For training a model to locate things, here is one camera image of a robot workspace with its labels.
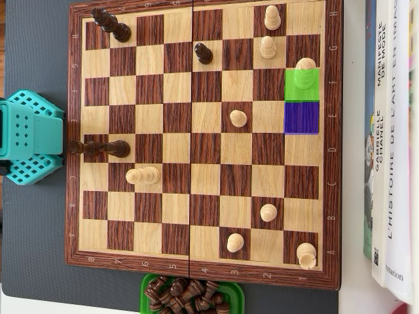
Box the white wooden pawn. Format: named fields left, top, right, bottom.
left=227, top=232, right=246, bottom=253
left=259, top=35, right=278, bottom=60
left=229, top=109, right=249, bottom=129
left=263, top=5, right=282, bottom=31
left=260, top=203, right=279, bottom=223

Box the dark brown king piece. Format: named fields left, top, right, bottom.
left=67, top=139, right=131, bottom=159

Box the white Gabrielle Chanel book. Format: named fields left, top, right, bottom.
left=371, top=0, right=395, bottom=288

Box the white wooden queen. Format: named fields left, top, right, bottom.
left=125, top=166, right=161, bottom=186

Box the teal perforated robot base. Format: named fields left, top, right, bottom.
left=3, top=90, right=65, bottom=186

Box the captured dark chess piece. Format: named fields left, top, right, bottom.
left=211, top=292, right=232, bottom=313
left=149, top=299, right=168, bottom=314
left=145, top=277, right=168, bottom=304
left=159, top=288, right=185, bottom=313
left=170, top=278, right=188, bottom=297
left=201, top=280, right=220, bottom=305
left=192, top=296, right=212, bottom=314

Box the dark brown queen piece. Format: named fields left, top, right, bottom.
left=90, top=7, right=132, bottom=43

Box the dark brown pawn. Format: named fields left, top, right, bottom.
left=193, top=42, right=214, bottom=65

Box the white wooden rook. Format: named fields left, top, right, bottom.
left=296, top=241, right=318, bottom=271

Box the white art history book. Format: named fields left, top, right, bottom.
left=384, top=0, right=419, bottom=305

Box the blue comic book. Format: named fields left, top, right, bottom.
left=362, top=0, right=378, bottom=261

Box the wooden folding chessboard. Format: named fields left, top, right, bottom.
left=64, top=0, right=343, bottom=292

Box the white wooden king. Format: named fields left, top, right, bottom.
left=293, top=57, right=318, bottom=90

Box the green plastic tray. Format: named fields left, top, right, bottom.
left=139, top=273, right=246, bottom=314

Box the pink object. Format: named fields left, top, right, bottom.
left=389, top=302, right=419, bottom=314

